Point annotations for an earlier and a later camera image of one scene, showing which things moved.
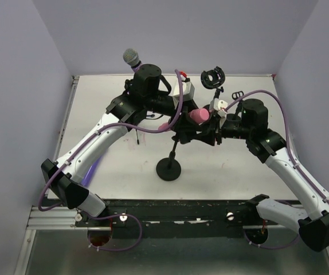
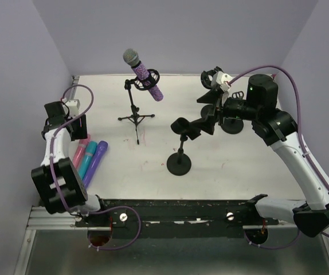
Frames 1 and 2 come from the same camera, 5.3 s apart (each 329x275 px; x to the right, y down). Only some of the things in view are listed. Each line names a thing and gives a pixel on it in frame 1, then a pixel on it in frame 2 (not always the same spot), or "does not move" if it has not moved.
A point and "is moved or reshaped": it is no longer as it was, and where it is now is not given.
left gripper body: x=184 y=110 -> x=79 y=132
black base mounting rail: x=172 y=217 does not move
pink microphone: x=199 y=116 is moved or reshaped
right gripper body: x=215 y=132 -> x=220 y=101
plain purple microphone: x=91 y=172 does not move
